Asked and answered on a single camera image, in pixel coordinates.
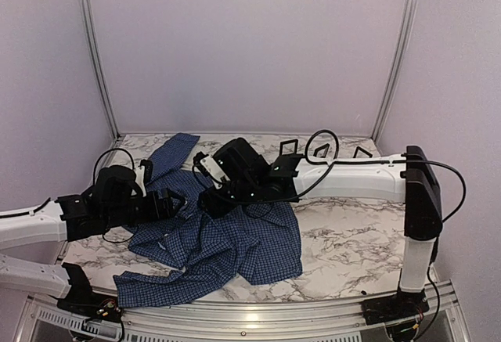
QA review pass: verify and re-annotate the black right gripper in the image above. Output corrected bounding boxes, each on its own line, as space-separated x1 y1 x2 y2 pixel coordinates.
197 177 260 218

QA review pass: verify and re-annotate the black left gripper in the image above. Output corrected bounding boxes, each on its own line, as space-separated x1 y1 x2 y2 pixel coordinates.
103 193 182 231

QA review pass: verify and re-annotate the blue plaid shirt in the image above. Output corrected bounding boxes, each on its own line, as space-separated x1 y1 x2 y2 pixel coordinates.
114 133 303 308

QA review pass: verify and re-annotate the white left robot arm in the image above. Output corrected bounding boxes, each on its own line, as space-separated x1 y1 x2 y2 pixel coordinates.
1 161 186 315

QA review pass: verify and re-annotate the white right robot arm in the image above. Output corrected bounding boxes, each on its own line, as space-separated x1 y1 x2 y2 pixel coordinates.
193 138 443 317

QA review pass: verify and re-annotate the black open display box left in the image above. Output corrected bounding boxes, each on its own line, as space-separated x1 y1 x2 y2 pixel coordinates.
279 139 299 156

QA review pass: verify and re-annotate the black open display box right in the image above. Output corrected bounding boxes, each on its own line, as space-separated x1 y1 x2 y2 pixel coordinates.
353 146 373 158

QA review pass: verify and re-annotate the black wrist camera on left gripper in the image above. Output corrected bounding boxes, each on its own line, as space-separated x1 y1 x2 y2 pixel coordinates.
135 160 153 196

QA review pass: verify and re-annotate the black wrist camera on gripper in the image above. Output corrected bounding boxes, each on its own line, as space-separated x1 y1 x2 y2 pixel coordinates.
193 152 228 184
135 160 153 196

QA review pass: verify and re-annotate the black wrist camera on right gripper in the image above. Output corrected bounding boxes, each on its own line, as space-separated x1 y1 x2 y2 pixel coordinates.
193 152 228 184

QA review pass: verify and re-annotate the aluminium front frame rail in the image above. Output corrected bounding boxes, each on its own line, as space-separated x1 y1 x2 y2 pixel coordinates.
15 282 471 341

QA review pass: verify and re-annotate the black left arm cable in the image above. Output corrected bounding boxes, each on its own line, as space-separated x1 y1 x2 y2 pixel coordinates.
0 146 138 245

